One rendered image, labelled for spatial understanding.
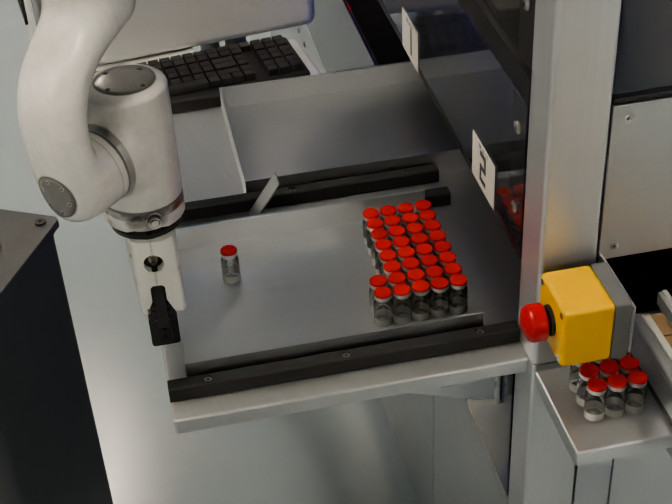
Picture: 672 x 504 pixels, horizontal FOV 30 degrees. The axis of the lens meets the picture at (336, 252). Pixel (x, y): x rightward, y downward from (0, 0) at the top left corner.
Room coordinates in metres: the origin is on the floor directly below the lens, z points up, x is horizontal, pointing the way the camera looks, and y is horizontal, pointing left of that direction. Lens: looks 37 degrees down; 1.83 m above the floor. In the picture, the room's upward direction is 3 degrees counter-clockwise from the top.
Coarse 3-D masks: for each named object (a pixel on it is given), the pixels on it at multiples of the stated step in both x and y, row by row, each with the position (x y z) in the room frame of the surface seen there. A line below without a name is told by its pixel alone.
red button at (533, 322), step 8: (528, 304) 0.98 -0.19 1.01; (536, 304) 0.98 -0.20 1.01; (520, 312) 0.98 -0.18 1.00; (528, 312) 0.97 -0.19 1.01; (536, 312) 0.97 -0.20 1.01; (544, 312) 0.97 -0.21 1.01; (520, 320) 0.98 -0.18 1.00; (528, 320) 0.96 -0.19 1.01; (536, 320) 0.96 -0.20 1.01; (544, 320) 0.96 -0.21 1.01; (528, 328) 0.96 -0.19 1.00; (536, 328) 0.95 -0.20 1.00; (544, 328) 0.96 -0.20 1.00; (528, 336) 0.96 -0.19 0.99; (536, 336) 0.95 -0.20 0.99; (544, 336) 0.95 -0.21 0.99
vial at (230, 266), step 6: (222, 258) 1.22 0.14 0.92; (228, 258) 1.21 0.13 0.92; (234, 258) 1.21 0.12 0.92; (222, 264) 1.21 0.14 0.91; (228, 264) 1.21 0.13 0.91; (234, 264) 1.21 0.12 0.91; (222, 270) 1.21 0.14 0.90; (228, 270) 1.21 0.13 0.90; (234, 270) 1.21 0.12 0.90; (228, 276) 1.21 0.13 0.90; (234, 276) 1.21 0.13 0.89; (240, 276) 1.22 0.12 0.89; (228, 282) 1.21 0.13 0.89; (234, 282) 1.21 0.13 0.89
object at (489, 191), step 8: (480, 144) 1.23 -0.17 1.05; (472, 152) 1.26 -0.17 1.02; (472, 160) 1.26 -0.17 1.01; (480, 160) 1.23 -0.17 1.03; (488, 160) 1.20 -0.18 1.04; (472, 168) 1.26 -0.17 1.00; (488, 168) 1.20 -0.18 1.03; (488, 176) 1.20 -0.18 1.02; (480, 184) 1.23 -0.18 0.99; (488, 184) 1.20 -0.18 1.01; (488, 192) 1.20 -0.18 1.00; (488, 200) 1.20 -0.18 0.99
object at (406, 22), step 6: (402, 12) 1.60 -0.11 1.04; (402, 18) 1.60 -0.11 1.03; (408, 18) 1.56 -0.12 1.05; (402, 24) 1.60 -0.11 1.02; (408, 24) 1.56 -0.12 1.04; (402, 30) 1.60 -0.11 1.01; (408, 30) 1.56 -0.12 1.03; (414, 30) 1.53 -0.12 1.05; (402, 36) 1.60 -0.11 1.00; (408, 36) 1.56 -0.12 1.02; (414, 36) 1.53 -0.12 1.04; (402, 42) 1.60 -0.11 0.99; (408, 42) 1.56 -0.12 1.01; (414, 42) 1.53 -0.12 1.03; (408, 48) 1.56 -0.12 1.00; (414, 48) 1.53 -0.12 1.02; (408, 54) 1.56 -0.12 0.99; (414, 54) 1.53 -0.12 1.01; (414, 60) 1.53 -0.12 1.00; (414, 66) 1.53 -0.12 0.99
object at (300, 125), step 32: (384, 64) 1.68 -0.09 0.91; (224, 96) 1.64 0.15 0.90; (256, 96) 1.65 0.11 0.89; (288, 96) 1.66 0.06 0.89; (320, 96) 1.66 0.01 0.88; (352, 96) 1.65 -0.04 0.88; (384, 96) 1.65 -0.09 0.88; (416, 96) 1.64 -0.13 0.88; (256, 128) 1.57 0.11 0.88; (288, 128) 1.57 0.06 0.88; (320, 128) 1.56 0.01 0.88; (352, 128) 1.56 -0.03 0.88; (384, 128) 1.55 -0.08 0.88; (416, 128) 1.55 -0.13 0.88; (256, 160) 1.49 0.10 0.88; (288, 160) 1.48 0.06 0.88; (320, 160) 1.48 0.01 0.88; (352, 160) 1.47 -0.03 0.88; (384, 160) 1.42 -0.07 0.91; (416, 160) 1.43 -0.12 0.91; (448, 160) 1.43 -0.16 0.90
